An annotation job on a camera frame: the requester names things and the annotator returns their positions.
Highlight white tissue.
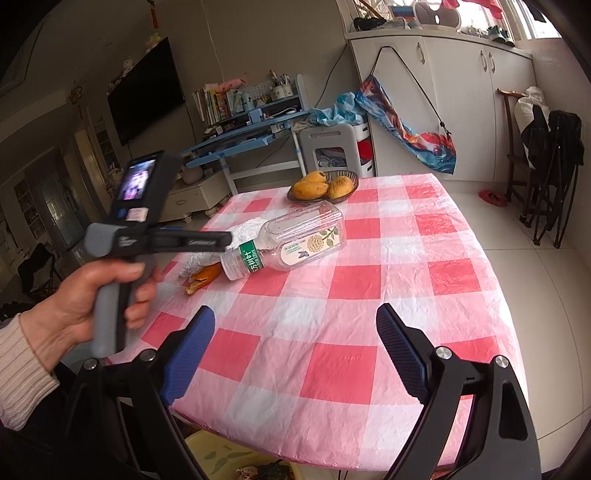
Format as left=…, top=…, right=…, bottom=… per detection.
left=177, top=218, right=271, bottom=279

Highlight clear plastic water bottle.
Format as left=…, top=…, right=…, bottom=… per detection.
left=221, top=240, right=264, bottom=281

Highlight cream sweater left forearm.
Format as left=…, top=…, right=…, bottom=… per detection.
left=0, top=315, right=59, bottom=431

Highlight yellow trash bin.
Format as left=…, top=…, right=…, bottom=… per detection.
left=184, top=429, right=302, bottom=480

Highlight person's left hand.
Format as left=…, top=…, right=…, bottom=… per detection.
left=19, top=259, right=145, bottom=372

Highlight white tv cabinet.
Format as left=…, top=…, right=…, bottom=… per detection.
left=160, top=172, right=230, bottom=222

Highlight pink round vase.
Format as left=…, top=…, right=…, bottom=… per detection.
left=181, top=163, right=204, bottom=185

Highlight pink checkered tablecloth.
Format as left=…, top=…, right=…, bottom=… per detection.
left=113, top=174, right=525, bottom=471

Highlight row of books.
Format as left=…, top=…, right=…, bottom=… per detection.
left=192, top=83, right=230, bottom=126

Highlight blue study desk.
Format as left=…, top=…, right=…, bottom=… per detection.
left=180, top=74, right=311, bottom=195

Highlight yellow mango right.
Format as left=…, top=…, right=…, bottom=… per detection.
left=327, top=175, right=356, bottom=200

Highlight yellow mango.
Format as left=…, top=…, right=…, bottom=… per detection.
left=327, top=175, right=356, bottom=200
left=291, top=171, right=329, bottom=200

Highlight yellow mango left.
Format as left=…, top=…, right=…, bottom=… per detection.
left=291, top=171, right=329, bottom=200

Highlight dark fruit basket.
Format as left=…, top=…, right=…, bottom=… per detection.
left=287, top=170, right=359, bottom=204

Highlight colourful hanging bag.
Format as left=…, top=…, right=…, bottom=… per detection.
left=356, top=74, right=457, bottom=174

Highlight white pen holder cup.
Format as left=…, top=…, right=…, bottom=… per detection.
left=270, top=83, right=294, bottom=101

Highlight grey plastic stool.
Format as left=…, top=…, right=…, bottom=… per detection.
left=298, top=123, right=375, bottom=178

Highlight dark wooden chair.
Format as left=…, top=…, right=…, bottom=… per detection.
left=496, top=88, right=536, bottom=215

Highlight light blue cloth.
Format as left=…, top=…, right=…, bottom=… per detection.
left=308, top=92, right=368, bottom=127

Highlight black wall television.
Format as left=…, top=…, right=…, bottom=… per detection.
left=107, top=38, right=185, bottom=145

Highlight white wall cabinet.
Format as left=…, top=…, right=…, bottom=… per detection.
left=349, top=30, right=536, bottom=183

